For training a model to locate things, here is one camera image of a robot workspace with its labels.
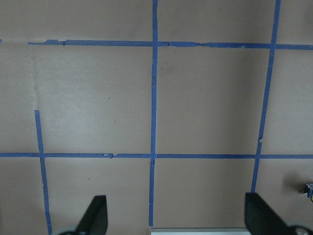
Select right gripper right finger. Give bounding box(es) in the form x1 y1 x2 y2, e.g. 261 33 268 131
245 193 293 235

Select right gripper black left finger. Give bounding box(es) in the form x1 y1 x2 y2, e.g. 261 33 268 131
74 195 108 235

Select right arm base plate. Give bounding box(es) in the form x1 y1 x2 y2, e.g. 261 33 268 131
151 228 250 235

